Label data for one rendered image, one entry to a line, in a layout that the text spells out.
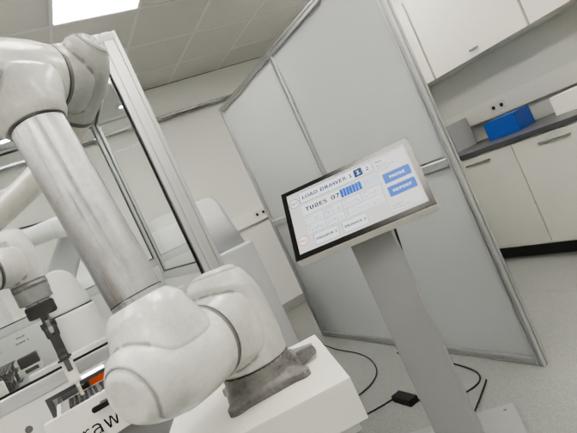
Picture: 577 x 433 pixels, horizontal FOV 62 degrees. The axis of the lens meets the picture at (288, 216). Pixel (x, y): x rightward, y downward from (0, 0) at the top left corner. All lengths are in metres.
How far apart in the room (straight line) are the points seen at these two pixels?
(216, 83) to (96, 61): 4.57
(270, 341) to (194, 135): 4.44
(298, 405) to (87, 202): 0.52
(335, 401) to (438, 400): 1.07
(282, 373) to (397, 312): 0.87
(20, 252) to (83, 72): 0.55
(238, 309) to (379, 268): 0.90
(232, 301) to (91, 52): 0.58
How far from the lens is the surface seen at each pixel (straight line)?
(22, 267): 1.42
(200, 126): 5.38
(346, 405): 0.93
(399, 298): 1.81
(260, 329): 0.99
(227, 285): 0.98
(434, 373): 1.91
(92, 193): 0.91
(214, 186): 5.24
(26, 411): 1.73
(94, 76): 1.11
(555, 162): 3.57
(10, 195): 1.26
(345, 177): 1.79
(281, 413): 0.92
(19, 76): 0.98
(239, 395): 1.03
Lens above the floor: 1.19
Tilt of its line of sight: 2 degrees down
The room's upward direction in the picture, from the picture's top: 25 degrees counter-clockwise
